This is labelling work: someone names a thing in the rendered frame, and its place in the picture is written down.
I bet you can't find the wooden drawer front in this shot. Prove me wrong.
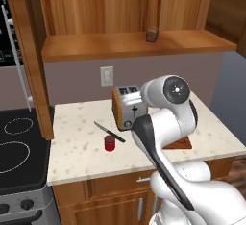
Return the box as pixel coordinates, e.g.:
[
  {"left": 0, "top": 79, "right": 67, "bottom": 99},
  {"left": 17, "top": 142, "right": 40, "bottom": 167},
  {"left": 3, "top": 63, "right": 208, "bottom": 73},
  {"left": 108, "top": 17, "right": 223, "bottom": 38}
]
[{"left": 52, "top": 157, "right": 236, "bottom": 204}]

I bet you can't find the silver and orange toaster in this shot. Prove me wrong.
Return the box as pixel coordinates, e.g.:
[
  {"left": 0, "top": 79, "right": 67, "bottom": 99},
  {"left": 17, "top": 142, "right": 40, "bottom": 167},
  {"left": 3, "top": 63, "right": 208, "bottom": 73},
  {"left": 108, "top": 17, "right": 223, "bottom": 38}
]
[{"left": 111, "top": 85, "right": 150, "bottom": 132}]

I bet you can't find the wooden cabinet door with handle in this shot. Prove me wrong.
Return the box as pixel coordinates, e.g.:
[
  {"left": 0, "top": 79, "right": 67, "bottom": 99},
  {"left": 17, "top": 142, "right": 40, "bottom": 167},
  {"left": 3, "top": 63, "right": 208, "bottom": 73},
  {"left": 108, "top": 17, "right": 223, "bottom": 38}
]
[{"left": 2, "top": 0, "right": 55, "bottom": 141}]

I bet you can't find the silver drawer handle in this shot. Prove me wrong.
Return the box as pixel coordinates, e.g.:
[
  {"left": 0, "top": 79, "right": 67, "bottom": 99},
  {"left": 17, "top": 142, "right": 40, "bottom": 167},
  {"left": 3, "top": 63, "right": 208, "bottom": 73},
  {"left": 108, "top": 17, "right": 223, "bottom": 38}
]
[{"left": 136, "top": 176, "right": 152, "bottom": 184}]

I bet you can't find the black microwave oven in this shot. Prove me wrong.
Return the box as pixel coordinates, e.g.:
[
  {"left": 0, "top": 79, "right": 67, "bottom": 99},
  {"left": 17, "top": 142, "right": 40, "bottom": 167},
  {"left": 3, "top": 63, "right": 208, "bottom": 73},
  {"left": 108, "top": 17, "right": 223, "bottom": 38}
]
[{"left": 0, "top": 0, "right": 24, "bottom": 68}]

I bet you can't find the black oven door handle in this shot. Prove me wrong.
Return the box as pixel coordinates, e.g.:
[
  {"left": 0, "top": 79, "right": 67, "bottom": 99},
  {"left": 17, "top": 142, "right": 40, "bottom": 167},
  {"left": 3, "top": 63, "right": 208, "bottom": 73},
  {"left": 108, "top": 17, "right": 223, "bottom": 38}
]
[{"left": 0, "top": 210, "right": 43, "bottom": 225}]

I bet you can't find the silver cupboard door handle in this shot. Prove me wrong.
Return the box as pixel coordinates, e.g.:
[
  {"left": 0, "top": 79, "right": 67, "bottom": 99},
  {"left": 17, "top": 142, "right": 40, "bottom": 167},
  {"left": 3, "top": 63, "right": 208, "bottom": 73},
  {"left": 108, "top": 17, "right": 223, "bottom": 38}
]
[
  {"left": 151, "top": 194, "right": 159, "bottom": 217},
  {"left": 136, "top": 197, "right": 144, "bottom": 221}
]

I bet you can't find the wooden base cupboard door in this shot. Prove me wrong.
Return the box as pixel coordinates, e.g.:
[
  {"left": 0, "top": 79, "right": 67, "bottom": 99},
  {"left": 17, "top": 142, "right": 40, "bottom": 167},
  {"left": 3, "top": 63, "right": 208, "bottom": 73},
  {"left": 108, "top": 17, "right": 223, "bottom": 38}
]
[{"left": 57, "top": 188, "right": 152, "bottom": 225}]

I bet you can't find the black stove knob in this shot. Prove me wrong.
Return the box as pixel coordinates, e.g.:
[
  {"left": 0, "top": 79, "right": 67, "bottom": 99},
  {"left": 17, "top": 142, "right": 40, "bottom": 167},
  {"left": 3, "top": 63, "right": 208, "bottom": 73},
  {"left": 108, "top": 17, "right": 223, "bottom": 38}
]
[
  {"left": 0, "top": 203, "right": 11, "bottom": 215},
  {"left": 20, "top": 198, "right": 35, "bottom": 212}
]

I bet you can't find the wooden cutting board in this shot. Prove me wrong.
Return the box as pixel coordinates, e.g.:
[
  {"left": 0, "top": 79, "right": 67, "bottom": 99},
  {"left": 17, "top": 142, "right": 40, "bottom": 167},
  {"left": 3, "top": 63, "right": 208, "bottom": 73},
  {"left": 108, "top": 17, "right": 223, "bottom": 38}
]
[{"left": 162, "top": 135, "right": 193, "bottom": 151}]

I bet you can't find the open wooden wall cabinet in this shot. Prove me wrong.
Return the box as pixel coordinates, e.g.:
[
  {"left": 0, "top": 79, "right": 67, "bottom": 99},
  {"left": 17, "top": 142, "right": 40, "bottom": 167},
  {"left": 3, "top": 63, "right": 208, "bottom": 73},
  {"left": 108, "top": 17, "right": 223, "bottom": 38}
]
[{"left": 26, "top": 0, "right": 246, "bottom": 63}]

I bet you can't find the long silver door handle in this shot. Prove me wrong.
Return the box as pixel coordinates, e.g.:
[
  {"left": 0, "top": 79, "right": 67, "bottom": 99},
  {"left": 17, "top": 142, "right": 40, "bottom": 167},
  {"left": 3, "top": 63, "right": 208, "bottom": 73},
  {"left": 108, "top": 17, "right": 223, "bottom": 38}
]
[{"left": 0, "top": 4, "right": 34, "bottom": 113}]

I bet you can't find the black and silver stove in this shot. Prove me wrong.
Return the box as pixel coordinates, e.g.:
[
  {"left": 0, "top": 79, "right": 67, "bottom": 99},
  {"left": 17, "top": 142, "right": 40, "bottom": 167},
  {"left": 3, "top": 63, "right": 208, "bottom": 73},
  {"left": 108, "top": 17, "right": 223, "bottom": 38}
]
[{"left": 0, "top": 106, "right": 62, "bottom": 225}]

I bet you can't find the black-handled kitchen knife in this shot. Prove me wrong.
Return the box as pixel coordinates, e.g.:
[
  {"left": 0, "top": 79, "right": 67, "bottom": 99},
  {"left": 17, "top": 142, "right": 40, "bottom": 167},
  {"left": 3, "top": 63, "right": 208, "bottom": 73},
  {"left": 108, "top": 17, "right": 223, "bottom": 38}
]
[{"left": 93, "top": 120, "right": 127, "bottom": 144}]

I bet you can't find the white wall switch plate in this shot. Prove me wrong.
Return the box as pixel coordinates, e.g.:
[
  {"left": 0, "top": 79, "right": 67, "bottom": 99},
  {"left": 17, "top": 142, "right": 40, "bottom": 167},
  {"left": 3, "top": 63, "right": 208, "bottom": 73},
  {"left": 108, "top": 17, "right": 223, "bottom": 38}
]
[{"left": 100, "top": 65, "right": 114, "bottom": 88}]

